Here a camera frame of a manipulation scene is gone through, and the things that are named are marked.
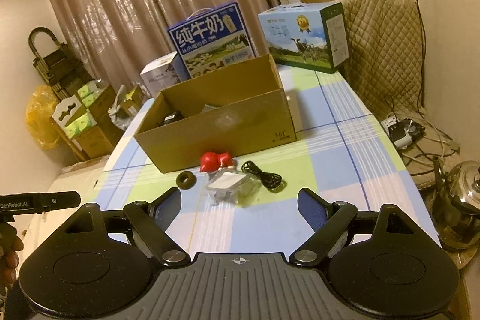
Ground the silver foil tea pouch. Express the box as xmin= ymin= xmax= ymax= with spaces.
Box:
xmin=201 ymin=104 xmax=221 ymax=114

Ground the quilted beige chair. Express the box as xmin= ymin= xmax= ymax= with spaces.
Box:
xmin=340 ymin=0 xmax=423 ymax=119

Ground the clear bag with white pads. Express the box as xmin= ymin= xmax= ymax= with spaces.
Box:
xmin=205 ymin=169 xmax=261 ymax=207

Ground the brown hair scrunchie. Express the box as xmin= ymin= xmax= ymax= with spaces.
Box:
xmin=176 ymin=171 xmax=197 ymax=190

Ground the light blue milk carton box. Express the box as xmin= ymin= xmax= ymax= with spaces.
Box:
xmin=258 ymin=1 xmax=350 ymax=74

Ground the person's left hand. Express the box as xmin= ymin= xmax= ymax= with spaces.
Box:
xmin=1 ymin=223 xmax=24 ymax=288

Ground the dark blue milk carton box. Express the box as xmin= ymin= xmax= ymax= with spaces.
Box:
xmin=168 ymin=1 xmax=256 ymax=78

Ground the brown cardboard box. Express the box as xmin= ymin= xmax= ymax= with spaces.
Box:
xmin=134 ymin=55 xmax=296 ymax=173

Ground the yellow plastic bag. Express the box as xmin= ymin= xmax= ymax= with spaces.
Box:
xmin=25 ymin=85 xmax=60 ymax=150

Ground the cardboard box with tissue packs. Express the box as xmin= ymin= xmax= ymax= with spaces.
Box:
xmin=64 ymin=80 xmax=124 ymax=158

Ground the red cat figurine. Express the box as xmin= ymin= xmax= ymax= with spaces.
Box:
xmin=200 ymin=152 xmax=237 ymax=173

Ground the black wall cable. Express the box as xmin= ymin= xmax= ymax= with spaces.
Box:
xmin=414 ymin=0 xmax=431 ymax=111

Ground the black shaver box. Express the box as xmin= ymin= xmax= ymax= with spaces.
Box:
xmin=157 ymin=110 xmax=185 ymax=127

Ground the black folding cart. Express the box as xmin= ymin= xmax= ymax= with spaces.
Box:
xmin=28 ymin=27 xmax=94 ymax=101

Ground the checkered bed sheet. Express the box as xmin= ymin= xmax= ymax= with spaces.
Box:
xmin=94 ymin=64 xmax=436 ymax=254

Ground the steel kettle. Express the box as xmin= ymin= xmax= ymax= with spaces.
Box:
xmin=430 ymin=159 xmax=480 ymax=252

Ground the white humidifier box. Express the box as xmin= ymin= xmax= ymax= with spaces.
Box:
xmin=140 ymin=51 xmax=191 ymax=98

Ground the plastic bag with boxes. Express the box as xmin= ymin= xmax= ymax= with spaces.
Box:
xmin=107 ymin=84 xmax=147 ymax=131

